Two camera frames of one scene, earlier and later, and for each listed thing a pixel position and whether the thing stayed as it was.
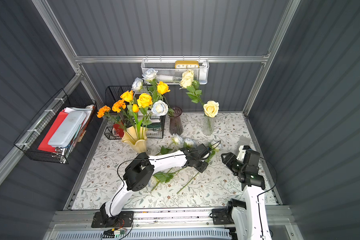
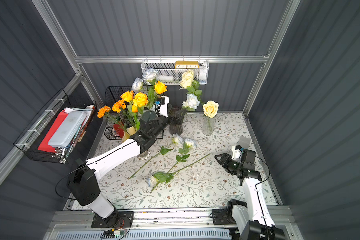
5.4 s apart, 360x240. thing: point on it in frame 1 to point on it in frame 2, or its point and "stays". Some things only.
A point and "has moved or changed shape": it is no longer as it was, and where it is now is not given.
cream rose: (187, 77) stays
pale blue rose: (159, 108) has moved or changed shape
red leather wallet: (120, 131) stays
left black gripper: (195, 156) to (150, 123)
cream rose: (211, 108) stays
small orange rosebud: (135, 109) stays
